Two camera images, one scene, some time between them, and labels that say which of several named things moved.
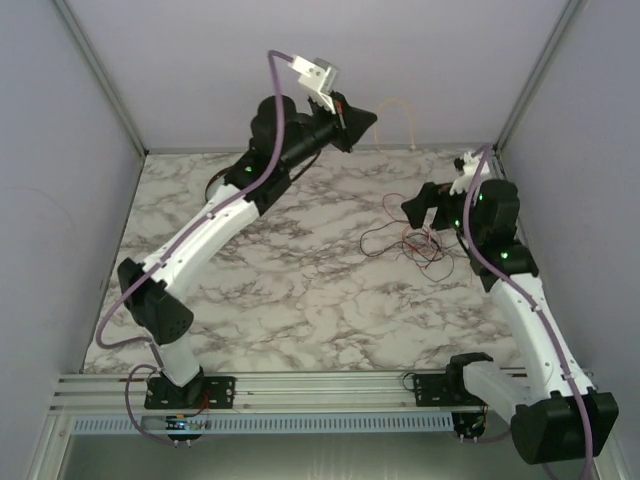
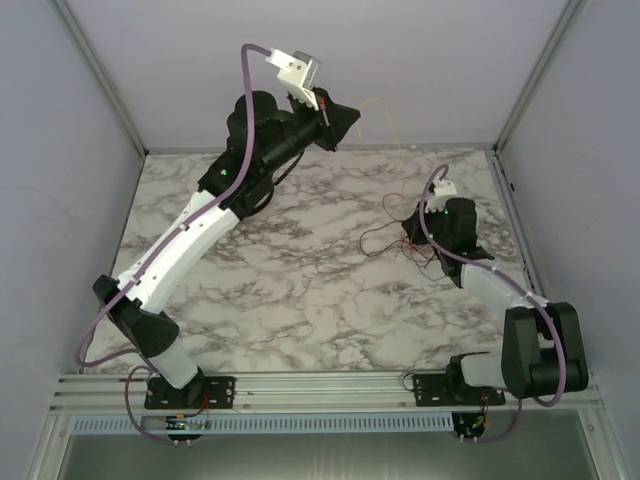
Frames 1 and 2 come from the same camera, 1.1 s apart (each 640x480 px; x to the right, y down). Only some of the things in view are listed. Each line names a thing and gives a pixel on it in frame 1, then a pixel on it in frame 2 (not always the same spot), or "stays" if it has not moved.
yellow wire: (412, 145) -> (389, 119)
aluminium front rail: (126, 394) stays
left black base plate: (207, 392) stays
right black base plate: (443, 390) stays
